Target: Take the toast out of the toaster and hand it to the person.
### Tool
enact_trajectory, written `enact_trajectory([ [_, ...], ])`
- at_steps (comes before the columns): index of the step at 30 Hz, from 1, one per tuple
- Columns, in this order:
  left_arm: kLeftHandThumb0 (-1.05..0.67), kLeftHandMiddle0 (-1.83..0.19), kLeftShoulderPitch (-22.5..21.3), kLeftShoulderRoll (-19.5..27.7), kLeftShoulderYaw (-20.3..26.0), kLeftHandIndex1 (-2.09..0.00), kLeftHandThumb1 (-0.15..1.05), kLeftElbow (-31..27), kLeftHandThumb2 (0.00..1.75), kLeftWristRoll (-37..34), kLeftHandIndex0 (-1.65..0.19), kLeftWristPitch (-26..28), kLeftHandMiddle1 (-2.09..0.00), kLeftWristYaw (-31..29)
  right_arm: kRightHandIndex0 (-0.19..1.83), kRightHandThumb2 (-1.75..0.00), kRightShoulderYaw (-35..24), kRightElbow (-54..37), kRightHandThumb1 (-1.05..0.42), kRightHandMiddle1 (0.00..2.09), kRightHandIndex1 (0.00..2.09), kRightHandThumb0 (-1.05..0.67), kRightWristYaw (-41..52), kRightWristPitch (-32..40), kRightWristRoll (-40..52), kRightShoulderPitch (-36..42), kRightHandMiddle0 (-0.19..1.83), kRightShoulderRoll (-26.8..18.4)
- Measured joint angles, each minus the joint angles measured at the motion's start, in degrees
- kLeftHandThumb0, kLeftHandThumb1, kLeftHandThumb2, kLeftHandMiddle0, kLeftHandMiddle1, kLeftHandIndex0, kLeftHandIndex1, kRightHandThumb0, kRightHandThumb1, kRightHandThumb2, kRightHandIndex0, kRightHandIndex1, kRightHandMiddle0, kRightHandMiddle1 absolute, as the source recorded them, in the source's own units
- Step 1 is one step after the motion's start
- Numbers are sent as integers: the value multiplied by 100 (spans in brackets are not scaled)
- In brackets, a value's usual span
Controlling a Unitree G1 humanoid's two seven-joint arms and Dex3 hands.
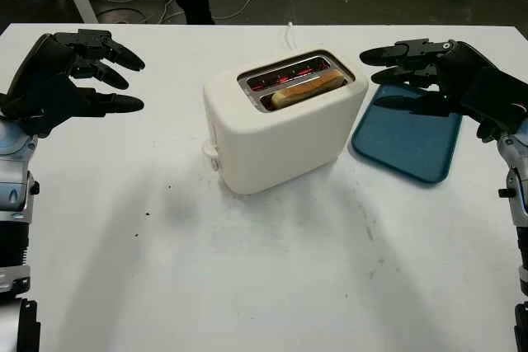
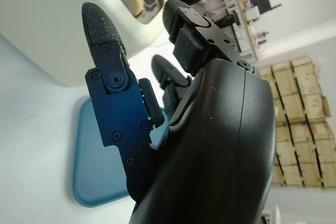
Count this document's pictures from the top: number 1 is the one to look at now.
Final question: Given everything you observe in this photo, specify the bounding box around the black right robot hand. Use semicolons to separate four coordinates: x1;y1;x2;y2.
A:
359;38;528;143

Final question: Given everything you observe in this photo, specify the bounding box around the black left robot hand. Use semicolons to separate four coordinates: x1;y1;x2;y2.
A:
0;29;146;138

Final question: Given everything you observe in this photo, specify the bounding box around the slice of toast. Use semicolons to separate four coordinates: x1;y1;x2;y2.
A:
271;71;346;110

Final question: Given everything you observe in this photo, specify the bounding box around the cream toaster lever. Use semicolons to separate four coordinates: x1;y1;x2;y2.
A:
200;139;220;159

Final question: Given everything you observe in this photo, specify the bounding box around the cream two-slot toaster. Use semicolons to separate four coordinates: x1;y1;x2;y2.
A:
200;49;370;196

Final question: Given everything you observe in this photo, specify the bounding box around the blue plastic tray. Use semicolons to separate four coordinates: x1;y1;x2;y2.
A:
351;82;463;185

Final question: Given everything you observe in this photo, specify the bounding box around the white toaster power cord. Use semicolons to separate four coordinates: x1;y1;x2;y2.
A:
283;21;299;53

